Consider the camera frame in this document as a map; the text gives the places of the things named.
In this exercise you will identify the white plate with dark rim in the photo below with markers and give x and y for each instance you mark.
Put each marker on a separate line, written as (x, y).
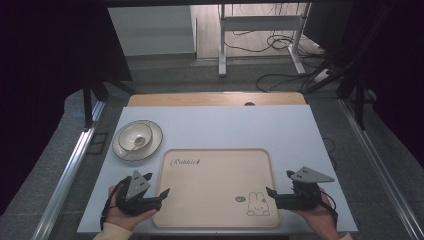
(150, 146)

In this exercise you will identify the wooden table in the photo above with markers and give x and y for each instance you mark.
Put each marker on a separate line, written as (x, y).
(200, 99)

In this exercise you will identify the white power strip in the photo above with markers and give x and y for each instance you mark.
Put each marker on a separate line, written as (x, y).
(321, 75)

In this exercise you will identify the white cabinet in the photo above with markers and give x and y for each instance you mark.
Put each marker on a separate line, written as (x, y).
(153, 30)

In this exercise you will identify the aluminium rail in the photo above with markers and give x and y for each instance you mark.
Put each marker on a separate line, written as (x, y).
(66, 180)
(380, 170)

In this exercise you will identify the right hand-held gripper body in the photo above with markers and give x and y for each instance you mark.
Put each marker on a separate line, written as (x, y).
(305, 193)

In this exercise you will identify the person's right hand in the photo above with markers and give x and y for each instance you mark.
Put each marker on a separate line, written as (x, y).
(316, 218)

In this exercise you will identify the wooden tray with rabbit print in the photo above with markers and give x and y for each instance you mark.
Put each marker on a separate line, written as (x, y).
(216, 186)

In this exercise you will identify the white metal desk frame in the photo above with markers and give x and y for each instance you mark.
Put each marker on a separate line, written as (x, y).
(260, 22)

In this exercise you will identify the person's left hand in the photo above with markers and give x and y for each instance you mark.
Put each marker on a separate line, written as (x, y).
(123, 217)

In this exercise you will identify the black metal stand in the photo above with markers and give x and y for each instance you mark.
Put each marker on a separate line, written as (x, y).
(87, 106)

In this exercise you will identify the white spoon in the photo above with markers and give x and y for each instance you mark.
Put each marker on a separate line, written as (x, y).
(138, 141)

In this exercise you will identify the white bowl with dark rim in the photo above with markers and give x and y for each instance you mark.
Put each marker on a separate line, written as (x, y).
(128, 133)

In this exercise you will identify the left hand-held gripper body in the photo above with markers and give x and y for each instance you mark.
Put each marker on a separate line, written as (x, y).
(136, 186)

